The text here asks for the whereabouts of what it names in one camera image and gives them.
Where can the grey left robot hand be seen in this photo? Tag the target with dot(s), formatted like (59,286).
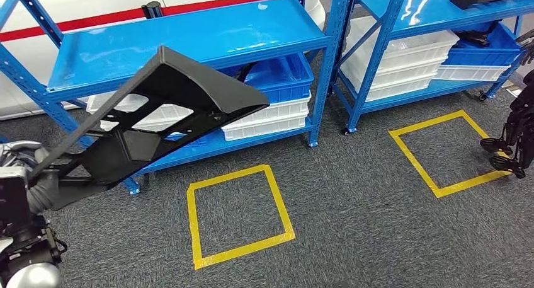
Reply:
(21,154)

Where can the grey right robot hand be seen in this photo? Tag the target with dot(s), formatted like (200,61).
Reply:
(521,127)

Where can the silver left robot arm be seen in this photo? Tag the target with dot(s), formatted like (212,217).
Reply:
(41,194)

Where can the blue steel shelf rack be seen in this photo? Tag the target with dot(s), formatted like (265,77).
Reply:
(392,10)
(200,31)

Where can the white plastic bin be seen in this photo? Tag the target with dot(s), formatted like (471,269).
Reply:
(409,74)
(167,115)
(471,73)
(400,90)
(417,48)
(267,129)
(283,110)

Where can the blue plastic bin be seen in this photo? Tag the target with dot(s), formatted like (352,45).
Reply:
(484,56)
(288,81)

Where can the black parts in bin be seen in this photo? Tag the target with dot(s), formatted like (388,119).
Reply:
(244,71)
(475,35)

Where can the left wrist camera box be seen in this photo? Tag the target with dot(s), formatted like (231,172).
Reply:
(14,202)

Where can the black barrier post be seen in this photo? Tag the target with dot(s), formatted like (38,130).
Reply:
(152,9)

